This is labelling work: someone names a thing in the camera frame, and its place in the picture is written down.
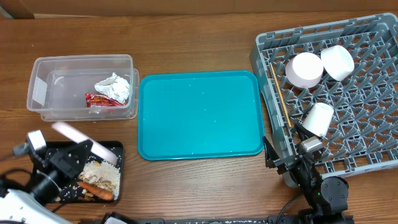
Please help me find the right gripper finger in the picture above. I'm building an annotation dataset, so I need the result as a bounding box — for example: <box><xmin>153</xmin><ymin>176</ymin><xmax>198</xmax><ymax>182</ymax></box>
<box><xmin>294</xmin><ymin>123</ymin><xmax>316</xmax><ymax>141</ymax></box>
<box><xmin>262</xmin><ymin>136</ymin><xmax>280</xmax><ymax>168</ymax></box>

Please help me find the white paper cup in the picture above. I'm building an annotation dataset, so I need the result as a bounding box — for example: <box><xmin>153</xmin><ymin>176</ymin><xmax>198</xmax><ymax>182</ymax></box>
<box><xmin>302</xmin><ymin>103</ymin><xmax>334</xmax><ymax>137</ymax></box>

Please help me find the white plate with food scraps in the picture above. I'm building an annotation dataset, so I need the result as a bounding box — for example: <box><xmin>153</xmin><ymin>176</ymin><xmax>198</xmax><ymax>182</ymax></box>
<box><xmin>52</xmin><ymin>121</ymin><xmax>118</xmax><ymax>165</ymax></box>

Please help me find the wooden chopstick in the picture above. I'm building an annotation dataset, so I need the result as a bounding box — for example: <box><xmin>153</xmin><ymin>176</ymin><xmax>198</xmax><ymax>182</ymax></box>
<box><xmin>270</xmin><ymin>63</ymin><xmax>293</xmax><ymax>129</ymax></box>

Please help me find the orange carrot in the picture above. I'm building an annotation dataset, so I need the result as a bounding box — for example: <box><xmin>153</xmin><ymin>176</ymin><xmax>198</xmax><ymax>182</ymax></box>
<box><xmin>77</xmin><ymin>182</ymin><xmax>114</xmax><ymax>201</ymax></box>

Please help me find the pink bowl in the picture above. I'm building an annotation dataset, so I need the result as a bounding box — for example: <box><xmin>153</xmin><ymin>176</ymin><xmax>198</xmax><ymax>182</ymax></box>
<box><xmin>285</xmin><ymin>52</ymin><xmax>324</xmax><ymax>88</ymax></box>

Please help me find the red silver snack wrapper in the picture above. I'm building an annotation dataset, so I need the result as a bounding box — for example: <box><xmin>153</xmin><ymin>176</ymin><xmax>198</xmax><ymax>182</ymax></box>
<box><xmin>85</xmin><ymin>93</ymin><xmax>123</xmax><ymax>108</ymax></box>

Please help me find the white bowl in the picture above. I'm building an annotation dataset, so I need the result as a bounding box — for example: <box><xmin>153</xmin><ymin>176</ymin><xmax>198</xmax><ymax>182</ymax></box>
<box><xmin>320</xmin><ymin>45</ymin><xmax>354</xmax><ymax>82</ymax></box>

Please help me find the white tissue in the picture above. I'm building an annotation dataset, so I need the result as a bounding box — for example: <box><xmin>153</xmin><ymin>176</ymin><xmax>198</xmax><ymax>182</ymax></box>
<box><xmin>95</xmin><ymin>73</ymin><xmax>130</xmax><ymax>105</ymax></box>

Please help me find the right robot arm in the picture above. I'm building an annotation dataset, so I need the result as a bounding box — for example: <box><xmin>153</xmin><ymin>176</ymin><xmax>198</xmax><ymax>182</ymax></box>
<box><xmin>262</xmin><ymin>124</ymin><xmax>354</xmax><ymax>223</ymax></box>

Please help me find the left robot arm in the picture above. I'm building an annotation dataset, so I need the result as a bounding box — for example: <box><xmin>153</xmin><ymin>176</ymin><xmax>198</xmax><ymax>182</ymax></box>
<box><xmin>1</xmin><ymin>140</ymin><xmax>93</xmax><ymax>223</ymax></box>

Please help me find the grey dishwasher rack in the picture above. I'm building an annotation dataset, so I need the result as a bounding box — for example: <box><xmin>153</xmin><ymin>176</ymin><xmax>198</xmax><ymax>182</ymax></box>
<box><xmin>249</xmin><ymin>13</ymin><xmax>397</xmax><ymax>177</ymax></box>

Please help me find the black plastic tray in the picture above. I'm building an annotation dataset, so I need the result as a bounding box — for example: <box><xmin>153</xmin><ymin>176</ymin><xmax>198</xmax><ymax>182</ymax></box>
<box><xmin>47</xmin><ymin>141</ymin><xmax>124</xmax><ymax>203</ymax></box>

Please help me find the pile of rice and shells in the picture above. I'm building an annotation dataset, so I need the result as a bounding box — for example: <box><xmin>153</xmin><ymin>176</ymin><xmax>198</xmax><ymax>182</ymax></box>
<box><xmin>78</xmin><ymin>161</ymin><xmax>121</xmax><ymax>198</ymax></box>

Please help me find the clear plastic storage bin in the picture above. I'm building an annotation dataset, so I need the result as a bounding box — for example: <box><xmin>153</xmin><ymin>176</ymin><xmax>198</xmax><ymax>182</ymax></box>
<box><xmin>26</xmin><ymin>54</ymin><xmax>139</xmax><ymax>121</ymax></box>

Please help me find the teal plastic serving tray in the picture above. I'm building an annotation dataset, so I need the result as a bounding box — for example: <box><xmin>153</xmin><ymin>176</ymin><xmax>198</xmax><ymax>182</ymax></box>
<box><xmin>137</xmin><ymin>70</ymin><xmax>265</xmax><ymax>161</ymax></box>

